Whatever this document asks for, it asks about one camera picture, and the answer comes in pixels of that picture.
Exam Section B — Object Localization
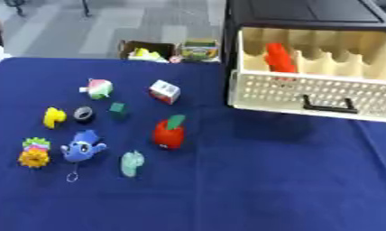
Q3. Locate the grey tape roll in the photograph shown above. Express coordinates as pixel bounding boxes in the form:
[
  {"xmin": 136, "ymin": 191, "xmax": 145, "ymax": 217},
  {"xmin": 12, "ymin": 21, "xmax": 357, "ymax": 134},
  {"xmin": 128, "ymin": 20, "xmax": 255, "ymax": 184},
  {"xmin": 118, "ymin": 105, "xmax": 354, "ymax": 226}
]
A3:
[{"xmin": 71, "ymin": 105, "xmax": 97, "ymax": 123}]

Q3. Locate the white and red cube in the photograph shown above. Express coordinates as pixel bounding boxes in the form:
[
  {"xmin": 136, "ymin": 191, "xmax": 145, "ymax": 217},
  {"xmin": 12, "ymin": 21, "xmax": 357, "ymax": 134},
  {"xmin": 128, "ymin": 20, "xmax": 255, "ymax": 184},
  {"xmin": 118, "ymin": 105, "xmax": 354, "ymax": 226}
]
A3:
[{"xmin": 147, "ymin": 79, "xmax": 182, "ymax": 106}]

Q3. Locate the yellow and green gear stack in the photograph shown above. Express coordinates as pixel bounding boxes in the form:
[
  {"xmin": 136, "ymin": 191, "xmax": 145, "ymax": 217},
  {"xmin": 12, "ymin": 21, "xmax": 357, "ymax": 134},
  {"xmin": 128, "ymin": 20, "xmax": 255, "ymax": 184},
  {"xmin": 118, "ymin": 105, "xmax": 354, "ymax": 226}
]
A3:
[{"xmin": 16, "ymin": 136, "xmax": 53, "ymax": 169}]

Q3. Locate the pale compartment drawer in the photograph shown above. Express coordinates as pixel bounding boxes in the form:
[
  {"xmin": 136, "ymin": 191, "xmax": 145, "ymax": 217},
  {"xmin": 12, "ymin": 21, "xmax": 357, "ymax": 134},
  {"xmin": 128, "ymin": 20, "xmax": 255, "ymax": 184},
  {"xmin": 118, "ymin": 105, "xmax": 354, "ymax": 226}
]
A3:
[{"xmin": 225, "ymin": 26, "xmax": 386, "ymax": 124}]

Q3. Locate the blue plush keychain toy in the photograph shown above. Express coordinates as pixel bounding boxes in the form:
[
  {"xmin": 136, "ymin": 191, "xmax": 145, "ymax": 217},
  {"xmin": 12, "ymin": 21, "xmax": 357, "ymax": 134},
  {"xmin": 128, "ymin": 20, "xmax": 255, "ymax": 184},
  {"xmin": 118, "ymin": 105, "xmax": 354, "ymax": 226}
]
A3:
[{"xmin": 59, "ymin": 129, "xmax": 108, "ymax": 183}]

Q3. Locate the red toy in drawer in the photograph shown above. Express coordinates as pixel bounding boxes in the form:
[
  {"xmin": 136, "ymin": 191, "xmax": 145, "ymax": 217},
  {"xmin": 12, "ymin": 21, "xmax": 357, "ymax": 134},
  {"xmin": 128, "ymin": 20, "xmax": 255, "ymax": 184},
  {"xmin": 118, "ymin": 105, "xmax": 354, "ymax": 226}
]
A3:
[{"xmin": 262, "ymin": 42, "xmax": 299, "ymax": 81}]

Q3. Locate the brown cardboard box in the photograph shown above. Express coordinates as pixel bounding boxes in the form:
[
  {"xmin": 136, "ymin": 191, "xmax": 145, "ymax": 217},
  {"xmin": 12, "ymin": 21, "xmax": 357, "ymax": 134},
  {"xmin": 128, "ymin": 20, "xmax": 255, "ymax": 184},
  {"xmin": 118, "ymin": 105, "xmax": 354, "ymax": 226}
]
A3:
[{"xmin": 117, "ymin": 39, "xmax": 179, "ymax": 63}]

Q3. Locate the black drawer handle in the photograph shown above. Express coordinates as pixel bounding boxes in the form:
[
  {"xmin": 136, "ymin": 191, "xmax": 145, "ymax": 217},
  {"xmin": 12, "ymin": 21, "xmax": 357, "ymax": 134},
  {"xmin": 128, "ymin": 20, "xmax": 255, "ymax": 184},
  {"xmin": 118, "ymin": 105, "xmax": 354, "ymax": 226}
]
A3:
[{"xmin": 300, "ymin": 94, "xmax": 361, "ymax": 115}]

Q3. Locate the black chair leg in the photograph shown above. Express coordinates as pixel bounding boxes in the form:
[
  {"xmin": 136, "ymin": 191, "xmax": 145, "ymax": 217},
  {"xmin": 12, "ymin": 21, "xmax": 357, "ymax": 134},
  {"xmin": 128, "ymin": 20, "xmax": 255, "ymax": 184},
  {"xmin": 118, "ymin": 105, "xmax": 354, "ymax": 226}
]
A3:
[
  {"xmin": 79, "ymin": 0, "xmax": 94, "ymax": 17},
  {"xmin": 2, "ymin": 0, "xmax": 29, "ymax": 16}
]

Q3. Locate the red apple soft toy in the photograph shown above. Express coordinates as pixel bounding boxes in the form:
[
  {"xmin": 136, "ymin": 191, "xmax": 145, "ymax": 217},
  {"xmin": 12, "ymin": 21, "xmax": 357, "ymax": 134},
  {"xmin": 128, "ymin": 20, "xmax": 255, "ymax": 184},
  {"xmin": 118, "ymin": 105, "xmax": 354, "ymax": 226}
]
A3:
[{"xmin": 150, "ymin": 114, "xmax": 187, "ymax": 151}]

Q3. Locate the dark green cube block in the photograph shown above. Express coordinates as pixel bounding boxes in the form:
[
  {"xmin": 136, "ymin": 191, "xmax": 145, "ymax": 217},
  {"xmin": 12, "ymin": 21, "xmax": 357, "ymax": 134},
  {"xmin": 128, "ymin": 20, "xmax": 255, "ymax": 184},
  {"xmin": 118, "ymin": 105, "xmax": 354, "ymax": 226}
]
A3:
[{"xmin": 107, "ymin": 101, "xmax": 129, "ymax": 121}]

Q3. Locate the green crayon box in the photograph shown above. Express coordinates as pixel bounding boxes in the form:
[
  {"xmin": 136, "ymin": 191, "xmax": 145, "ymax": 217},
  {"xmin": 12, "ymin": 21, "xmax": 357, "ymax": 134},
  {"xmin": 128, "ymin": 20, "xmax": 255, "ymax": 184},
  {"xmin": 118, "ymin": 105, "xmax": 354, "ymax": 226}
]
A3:
[{"xmin": 179, "ymin": 38, "xmax": 224, "ymax": 63}]

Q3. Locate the yellow toy block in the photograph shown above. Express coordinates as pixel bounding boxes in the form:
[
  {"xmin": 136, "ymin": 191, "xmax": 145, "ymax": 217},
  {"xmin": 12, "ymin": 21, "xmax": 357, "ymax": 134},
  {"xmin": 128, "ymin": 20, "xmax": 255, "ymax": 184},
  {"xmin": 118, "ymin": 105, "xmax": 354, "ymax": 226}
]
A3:
[{"xmin": 41, "ymin": 106, "xmax": 69, "ymax": 130}]

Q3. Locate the watermelon slice toy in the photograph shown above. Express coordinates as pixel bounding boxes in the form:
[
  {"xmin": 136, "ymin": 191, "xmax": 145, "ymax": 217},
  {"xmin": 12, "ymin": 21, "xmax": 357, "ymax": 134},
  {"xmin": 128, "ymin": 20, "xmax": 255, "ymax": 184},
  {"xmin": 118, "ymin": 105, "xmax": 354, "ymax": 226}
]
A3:
[{"xmin": 78, "ymin": 78, "xmax": 116, "ymax": 100}]

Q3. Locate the mint green cactus toy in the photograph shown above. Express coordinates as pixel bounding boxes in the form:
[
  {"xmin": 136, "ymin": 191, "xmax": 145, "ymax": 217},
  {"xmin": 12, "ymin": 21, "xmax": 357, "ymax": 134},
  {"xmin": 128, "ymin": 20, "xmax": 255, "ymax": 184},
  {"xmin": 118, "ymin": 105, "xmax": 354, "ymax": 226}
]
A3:
[{"xmin": 118, "ymin": 150, "xmax": 146, "ymax": 178}]

